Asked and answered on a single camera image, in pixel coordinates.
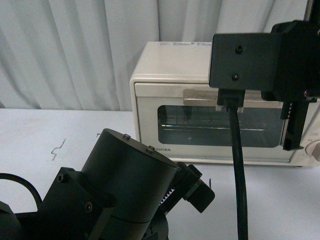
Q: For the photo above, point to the upper beige temperature knob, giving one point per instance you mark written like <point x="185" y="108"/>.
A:
<point x="313" y="149"/>

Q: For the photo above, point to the cream Toshiba toaster oven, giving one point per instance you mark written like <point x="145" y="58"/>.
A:
<point x="188" y="63"/>

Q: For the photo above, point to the beige oven door handle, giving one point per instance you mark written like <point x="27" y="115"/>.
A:
<point x="206" y="98"/>

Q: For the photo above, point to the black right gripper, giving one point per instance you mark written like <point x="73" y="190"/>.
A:
<point x="297" y="77"/>

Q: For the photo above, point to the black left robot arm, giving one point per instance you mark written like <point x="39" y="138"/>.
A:
<point x="22" y="226"/>

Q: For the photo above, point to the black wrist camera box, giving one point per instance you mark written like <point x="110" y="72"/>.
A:
<point x="241" y="62"/>

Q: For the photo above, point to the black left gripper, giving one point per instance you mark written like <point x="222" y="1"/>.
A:
<point x="123" y="192"/>

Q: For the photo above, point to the white pleated curtain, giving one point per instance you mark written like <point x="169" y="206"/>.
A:
<point x="80" y="54"/>

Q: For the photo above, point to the oven glass door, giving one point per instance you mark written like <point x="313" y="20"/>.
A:
<point x="201" y="134"/>

